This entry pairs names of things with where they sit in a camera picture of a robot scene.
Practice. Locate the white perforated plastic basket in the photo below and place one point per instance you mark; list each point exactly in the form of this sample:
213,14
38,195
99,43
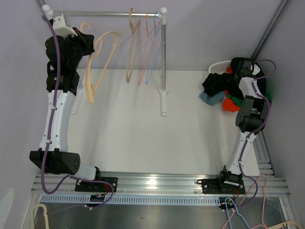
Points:
219,67

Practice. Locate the white slotted cable duct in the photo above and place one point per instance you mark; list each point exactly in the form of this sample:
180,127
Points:
132,200

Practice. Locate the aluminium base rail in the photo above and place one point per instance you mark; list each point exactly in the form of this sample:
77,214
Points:
158,184

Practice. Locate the metal clothes rack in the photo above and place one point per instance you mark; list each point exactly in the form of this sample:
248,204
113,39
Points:
48,17

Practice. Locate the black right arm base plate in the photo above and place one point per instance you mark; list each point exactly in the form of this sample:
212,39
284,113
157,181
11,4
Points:
215,186

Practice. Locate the light blue wire hanger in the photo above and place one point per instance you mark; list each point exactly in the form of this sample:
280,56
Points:
154,48

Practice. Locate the grey-blue t shirt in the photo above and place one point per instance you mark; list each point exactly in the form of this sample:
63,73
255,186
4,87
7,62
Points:
212,100

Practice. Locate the orange t shirt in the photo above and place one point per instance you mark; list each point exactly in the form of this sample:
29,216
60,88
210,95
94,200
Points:
228,104

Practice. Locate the beige hanger bottom right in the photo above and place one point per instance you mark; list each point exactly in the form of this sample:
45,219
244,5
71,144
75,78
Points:
286,224

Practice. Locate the beige wooden hanger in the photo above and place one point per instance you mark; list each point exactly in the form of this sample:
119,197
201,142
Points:
104,47
134,45

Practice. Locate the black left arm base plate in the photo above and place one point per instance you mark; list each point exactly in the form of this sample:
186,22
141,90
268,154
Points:
97,187

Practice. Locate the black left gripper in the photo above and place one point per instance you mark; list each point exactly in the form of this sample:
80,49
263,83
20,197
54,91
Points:
86,40

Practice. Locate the green t shirt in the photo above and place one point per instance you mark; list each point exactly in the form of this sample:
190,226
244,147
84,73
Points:
237,96

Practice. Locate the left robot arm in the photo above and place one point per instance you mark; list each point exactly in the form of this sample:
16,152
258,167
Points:
53,156

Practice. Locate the black t shirt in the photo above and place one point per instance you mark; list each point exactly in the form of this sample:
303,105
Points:
219,83

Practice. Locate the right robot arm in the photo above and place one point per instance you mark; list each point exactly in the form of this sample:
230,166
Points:
250,119

